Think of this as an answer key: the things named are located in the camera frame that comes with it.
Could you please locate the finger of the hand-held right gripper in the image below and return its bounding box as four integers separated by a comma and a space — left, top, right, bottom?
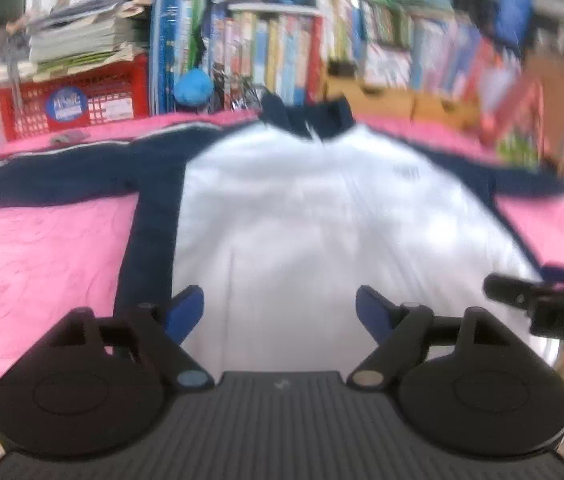
483, 274, 543, 311

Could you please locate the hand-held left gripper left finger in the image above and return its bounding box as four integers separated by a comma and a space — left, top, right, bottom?
44, 284, 215, 391

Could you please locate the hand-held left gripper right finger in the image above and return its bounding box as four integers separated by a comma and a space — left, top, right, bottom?
348, 285, 518, 391

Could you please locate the white and navy jacket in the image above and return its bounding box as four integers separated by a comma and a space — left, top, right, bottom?
0, 94, 564, 376

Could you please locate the pink rabbit print blanket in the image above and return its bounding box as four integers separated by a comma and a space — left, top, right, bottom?
0, 107, 564, 441

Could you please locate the wooden drawer organizer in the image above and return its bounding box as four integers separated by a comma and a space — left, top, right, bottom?
322, 72, 478, 131

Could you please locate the black model bicycle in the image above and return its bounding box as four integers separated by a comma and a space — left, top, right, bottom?
217, 77, 267, 113

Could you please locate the blue plush ball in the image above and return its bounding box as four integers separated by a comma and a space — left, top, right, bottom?
174, 67, 214, 107

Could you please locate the red plastic crate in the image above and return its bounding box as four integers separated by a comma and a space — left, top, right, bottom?
0, 52, 151, 142

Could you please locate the row of standing books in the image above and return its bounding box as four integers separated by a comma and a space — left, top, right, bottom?
149, 0, 548, 133

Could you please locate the blue cardboard box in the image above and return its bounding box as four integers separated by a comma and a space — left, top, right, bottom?
492, 0, 538, 51

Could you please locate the stack of paper workbooks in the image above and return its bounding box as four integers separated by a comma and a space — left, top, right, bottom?
0, 0, 150, 83

